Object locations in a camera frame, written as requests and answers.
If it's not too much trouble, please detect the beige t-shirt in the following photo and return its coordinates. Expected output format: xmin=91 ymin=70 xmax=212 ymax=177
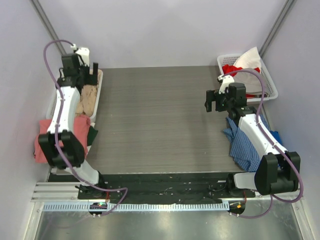
xmin=75 ymin=69 xmax=103 ymax=118

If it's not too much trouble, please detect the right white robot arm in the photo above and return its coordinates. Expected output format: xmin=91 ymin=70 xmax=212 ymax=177
xmin=204 ymin=83 xmax=304 ymax=198

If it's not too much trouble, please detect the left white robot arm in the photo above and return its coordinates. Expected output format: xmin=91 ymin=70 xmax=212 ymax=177
xmin=38 ymin=48 xmax=107 ymax=200

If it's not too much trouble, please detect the red garment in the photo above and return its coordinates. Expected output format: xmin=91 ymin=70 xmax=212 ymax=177
xmin=222 ymin=64 xmax=256 ymax=98

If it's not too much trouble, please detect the grey bucket hat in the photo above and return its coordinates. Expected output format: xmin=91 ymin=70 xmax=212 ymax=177
xmin=232 ymin=72 xmax=262 ymax=95

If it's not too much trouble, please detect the right white plastic basket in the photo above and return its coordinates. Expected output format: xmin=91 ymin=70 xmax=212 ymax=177
xmin=217 ymin=53 xmax=279 ymax=102

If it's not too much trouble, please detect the white plastic basket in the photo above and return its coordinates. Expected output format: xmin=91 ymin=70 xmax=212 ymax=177
xmin=217 ymin=53 xmax=279 ymax=102
xmin=46 ymin=68 xmax=104 ymax=123

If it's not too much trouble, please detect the left white plastic basket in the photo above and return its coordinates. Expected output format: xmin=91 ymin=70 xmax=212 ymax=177
xmin=46 ymin=68 xmax=104 ymax=123

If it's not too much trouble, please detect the pink folded t-shirt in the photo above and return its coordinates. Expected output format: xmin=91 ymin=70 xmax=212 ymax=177
xmin=33 ymin=115 xmax=91 ymax=164

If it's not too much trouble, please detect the white cloth in basket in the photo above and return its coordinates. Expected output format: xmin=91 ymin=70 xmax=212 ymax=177
xmin=233 ymin=46 xmax=262 ymax=72

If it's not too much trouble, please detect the dark green garment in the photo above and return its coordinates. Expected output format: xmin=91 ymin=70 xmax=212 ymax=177
xmin=87 ymin=126 xmax=99 ymax=147

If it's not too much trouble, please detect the blue checkered shirt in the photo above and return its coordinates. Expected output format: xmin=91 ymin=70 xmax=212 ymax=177
xmin=223 ymin=117 xmax=261 ymax=172

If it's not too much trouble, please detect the solid blue garment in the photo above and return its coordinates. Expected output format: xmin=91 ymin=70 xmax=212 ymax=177
xmin=270 ymin=130 xmax=283 ymax=145

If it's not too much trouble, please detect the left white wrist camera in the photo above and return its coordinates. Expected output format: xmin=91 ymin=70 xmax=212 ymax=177
xmin=70 ymin=44 xmax=90 ymax=67

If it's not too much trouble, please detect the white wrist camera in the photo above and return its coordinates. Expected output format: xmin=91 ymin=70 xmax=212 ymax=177
xmin=70 ymin=44 xmax=90 ymax=67
xmin=217 ymin=75 xmax=235 ymax=94

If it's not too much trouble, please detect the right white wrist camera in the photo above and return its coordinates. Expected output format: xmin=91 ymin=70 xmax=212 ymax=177
xmin=217 ymin=75 xmax=235 ymax=94

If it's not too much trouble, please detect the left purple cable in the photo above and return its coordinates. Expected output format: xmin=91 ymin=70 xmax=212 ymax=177
xmin=43 ymin=39 xmax=129 ymax=217

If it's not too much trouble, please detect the purple cable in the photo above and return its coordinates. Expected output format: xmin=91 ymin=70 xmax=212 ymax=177
xmin=43 ymin=39 xmax=129 ymax=217
xmin=222 ymin=69 xmax=305 ymax=219

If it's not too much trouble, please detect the white slotted cable duct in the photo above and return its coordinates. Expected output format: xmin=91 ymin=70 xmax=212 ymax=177
xmin=42 ymin=201 xmax=230 ymax=212

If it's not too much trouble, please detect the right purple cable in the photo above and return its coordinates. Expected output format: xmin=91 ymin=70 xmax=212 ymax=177
xmin=222 ymin=69 xmax=305 ymax=219

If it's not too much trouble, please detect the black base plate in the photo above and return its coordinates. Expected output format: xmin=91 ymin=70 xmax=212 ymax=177
xmin=47 ymin=171 xmax=257 ymax=205

